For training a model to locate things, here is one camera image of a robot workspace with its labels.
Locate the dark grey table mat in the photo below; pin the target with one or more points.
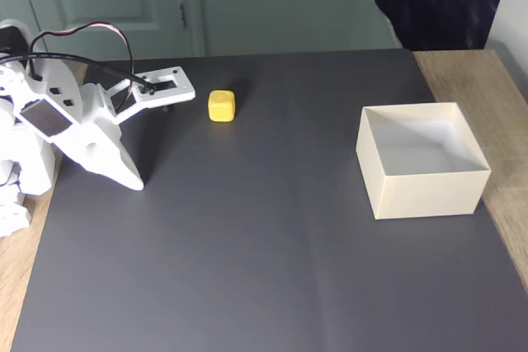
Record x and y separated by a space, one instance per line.
247 224

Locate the pale green plain door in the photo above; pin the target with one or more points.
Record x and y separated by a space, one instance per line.
288 1

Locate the white open box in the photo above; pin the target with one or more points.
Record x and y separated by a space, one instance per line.
429 197

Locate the yellow cube block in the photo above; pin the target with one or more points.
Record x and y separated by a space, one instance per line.
222 108

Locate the white gripper camera mount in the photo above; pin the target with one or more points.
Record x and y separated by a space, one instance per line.
183 88

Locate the dark hanging garment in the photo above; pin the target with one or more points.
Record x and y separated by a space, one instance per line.
437 1

